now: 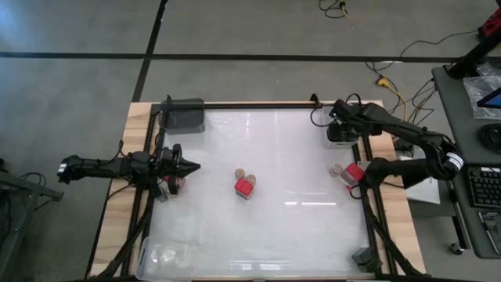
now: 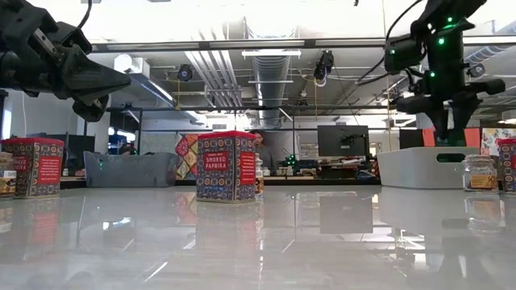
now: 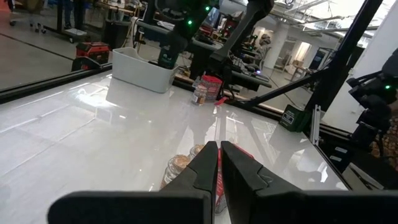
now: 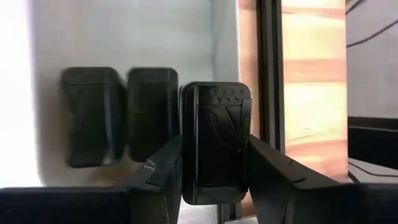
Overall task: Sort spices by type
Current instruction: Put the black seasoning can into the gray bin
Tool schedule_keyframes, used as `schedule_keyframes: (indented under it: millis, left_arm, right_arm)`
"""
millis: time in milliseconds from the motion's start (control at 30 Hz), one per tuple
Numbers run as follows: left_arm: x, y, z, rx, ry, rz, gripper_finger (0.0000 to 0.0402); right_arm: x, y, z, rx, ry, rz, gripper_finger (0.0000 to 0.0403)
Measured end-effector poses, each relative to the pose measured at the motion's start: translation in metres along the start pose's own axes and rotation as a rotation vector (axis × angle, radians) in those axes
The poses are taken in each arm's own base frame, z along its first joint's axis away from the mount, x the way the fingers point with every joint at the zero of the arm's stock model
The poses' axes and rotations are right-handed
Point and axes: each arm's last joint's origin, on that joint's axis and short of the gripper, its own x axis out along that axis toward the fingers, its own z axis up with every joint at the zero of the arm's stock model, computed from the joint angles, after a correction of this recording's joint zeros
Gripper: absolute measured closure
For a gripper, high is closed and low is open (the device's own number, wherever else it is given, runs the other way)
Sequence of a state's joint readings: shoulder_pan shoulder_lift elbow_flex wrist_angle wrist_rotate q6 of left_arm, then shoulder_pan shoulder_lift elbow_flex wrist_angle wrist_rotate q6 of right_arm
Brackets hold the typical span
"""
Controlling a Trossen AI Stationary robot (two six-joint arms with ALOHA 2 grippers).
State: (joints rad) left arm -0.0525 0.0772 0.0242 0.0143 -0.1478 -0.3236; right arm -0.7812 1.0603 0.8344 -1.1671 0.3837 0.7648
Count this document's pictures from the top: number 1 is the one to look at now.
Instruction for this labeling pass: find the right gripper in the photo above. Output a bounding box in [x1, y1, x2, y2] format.
[327, 98, 371, 143]

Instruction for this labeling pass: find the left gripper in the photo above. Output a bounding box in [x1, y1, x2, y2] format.
[158, 143, 202, 196]

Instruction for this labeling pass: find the smoked paprika tin red lid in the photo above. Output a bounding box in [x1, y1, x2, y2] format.
[340, 162, 366, 187]
[233, 178, 255, 201]
[164, 175, 186, 190]

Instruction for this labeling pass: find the white plastic bin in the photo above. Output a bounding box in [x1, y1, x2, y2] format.
[321, 106, 361, 150]

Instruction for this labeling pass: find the grey plastic bin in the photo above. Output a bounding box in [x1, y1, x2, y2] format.
[158, 97, 207, 136]

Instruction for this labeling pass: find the clear plastic bin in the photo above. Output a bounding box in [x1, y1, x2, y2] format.
[135, 233, 195, 282]

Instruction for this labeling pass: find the white paper sheet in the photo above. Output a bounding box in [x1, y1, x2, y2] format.
[405, 178, 442, 205]

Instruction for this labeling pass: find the grey desk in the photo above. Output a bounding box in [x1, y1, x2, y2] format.
[431, 58, 501, 260]

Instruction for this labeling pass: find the clear plastic bag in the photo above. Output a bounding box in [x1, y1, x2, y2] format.
[463, 74, 501, 121]

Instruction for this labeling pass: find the black stand pole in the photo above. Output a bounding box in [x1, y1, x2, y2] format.
[447, 33, 501, 80]

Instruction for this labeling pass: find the blue screen tablet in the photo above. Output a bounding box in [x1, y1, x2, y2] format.
[476, 86, 501, 109]

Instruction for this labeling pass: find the black keyboard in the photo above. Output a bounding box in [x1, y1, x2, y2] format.
[467, 164, 501, 209]

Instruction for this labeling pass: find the grey metal stand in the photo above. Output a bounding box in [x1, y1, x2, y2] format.
[0, 158, 65, 275]

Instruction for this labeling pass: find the red device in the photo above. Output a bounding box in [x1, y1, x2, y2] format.
[481, 7, 501, 39]

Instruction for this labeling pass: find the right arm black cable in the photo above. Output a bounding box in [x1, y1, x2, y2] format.
[310, 92, 365, 128]

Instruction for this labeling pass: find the yellow cable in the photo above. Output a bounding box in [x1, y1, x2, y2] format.
[375, 76, 410, 123]

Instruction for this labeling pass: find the black cable loop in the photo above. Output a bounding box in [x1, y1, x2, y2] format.
[318, 0, 351, 20]

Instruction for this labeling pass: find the long black cable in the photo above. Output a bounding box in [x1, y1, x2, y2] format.
[363, 29, 481, 74]

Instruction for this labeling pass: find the coiled black cable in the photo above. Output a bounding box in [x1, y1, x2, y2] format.
[479, 122, 501, 154]

